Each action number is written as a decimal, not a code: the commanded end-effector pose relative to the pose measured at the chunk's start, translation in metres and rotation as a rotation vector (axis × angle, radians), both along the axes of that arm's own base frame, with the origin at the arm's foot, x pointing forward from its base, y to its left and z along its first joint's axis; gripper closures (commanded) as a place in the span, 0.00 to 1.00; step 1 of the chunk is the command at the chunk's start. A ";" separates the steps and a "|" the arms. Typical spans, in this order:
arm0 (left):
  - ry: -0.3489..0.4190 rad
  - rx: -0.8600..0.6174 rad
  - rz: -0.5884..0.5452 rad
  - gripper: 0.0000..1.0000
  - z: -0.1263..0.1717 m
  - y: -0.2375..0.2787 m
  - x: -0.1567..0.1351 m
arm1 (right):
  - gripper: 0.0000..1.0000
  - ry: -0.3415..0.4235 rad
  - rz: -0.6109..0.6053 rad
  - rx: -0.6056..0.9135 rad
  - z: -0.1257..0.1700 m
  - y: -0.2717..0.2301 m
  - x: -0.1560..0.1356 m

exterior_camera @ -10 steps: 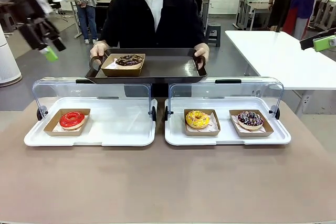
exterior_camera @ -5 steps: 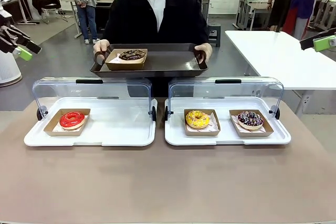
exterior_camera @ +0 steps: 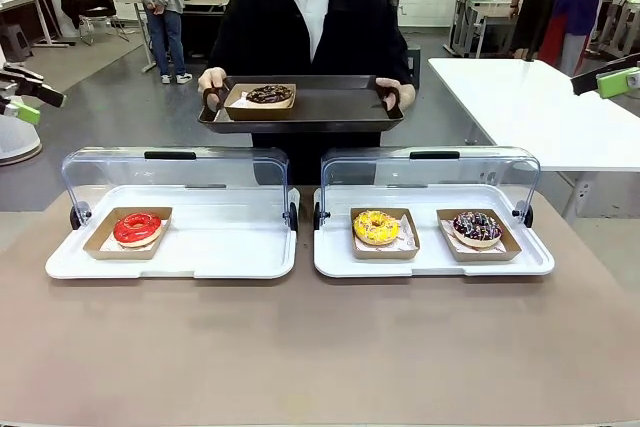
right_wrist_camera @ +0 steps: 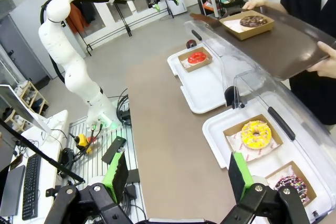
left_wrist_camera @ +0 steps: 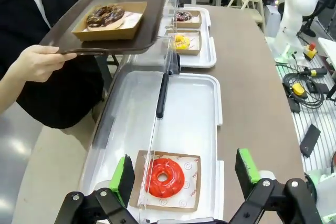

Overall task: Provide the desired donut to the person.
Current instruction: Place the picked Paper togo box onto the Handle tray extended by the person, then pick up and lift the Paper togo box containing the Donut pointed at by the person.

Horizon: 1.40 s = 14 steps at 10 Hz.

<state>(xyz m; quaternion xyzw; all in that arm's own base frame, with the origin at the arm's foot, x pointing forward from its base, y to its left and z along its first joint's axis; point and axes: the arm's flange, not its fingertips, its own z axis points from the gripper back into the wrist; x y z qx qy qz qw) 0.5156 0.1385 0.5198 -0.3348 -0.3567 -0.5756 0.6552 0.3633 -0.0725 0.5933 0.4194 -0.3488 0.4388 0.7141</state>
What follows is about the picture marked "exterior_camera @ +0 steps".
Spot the cardboard box of purple donut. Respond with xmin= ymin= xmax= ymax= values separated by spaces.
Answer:
xmin=436 ymin=208 xmax=523 ymax=263

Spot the jacket person's left hand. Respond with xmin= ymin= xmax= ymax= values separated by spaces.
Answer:
xmin=374 ymin=77 xmax=417 ymax=110

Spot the dark brown serving tray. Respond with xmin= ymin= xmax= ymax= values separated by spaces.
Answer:
xmin=197 ymin=74 xmax=405 ymax=135

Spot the cardboard box of chocolate donut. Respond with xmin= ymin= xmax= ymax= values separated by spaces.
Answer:
xmin=223 ymin=82 xmax=297 ymax=122

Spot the yellow sprinkled donut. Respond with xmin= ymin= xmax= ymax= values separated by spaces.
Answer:
xmin=353 ymin=210 xmax=401 ymax=247

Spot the grey plastic stool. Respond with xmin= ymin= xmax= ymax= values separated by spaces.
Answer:
xmin=0 ymin=24 xmax=34 ymax=63

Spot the chocolate donut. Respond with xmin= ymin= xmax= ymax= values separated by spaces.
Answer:
xmin=245 ymin=85 xmax=295 ymax=105

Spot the jacket person's left forearm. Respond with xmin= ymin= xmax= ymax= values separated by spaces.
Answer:
xmin=379 ymin=34 xmax=415 ymax=88

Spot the chair with black jacket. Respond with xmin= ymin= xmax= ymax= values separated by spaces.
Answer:
xmin=60 ymin=0 xmax=130 ymax=46

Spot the grey background work table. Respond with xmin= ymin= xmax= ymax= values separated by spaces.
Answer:
xmin=447 ymin=0 xmax=521 ymax=59

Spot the red glazed donut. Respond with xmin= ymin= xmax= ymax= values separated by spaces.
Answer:
xmin=112 ymin=212 xmax=163 ymax=249

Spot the cardboard box of red donut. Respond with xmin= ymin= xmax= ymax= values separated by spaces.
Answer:
xmin=82 ymin=206 xmax=174 ymax=261

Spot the dark sprinkled donut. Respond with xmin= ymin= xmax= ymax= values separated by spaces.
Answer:
xmin=452 ymin=211 xmax=503 ymax=249

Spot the person in black jacket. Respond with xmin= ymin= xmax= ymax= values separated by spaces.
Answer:
xmin=208 ymin=0 xmax=414 ymax=186

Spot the white air purifier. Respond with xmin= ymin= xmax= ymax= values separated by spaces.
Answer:
xmin=0 ymin=111 xmax=44 ymax=167

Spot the paper liner under yellow donut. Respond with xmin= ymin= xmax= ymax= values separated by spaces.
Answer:
xmin=355 ymin=213 xmax=419 ymax=252

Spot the jacket person's right hand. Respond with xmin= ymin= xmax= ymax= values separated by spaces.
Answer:
xmin=197 ymin=67 xmax=229 ymax=111

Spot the cardboard box of yellow donut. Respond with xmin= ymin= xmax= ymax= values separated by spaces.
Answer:
xmin=349 ymin=206 xmax=421 ymax=261

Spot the clear plastic display lid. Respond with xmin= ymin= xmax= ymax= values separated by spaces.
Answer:
xmin=313 ymin=146 xmax=542 ymax=231
xmin=60 ymin=146 xmax=300 ymax=233

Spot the jacket person's right forearm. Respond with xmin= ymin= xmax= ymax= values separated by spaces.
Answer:
xmin=208 ymin=29 xmax=251 ymax=79

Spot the white display tray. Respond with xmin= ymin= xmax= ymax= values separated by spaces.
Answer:
xmin=44 ymin=184 xmax=301 ymax=280
xmin=313 ymin=184 xmax=556 ymax=278

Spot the white side table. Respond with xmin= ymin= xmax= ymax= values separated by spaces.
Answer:
xmin=428 ymin=56 xmax=640 ymax=221

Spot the paper liner under purple donut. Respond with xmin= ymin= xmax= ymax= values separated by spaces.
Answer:
xmin=439 ymin=219 xmax=507 ymax=251

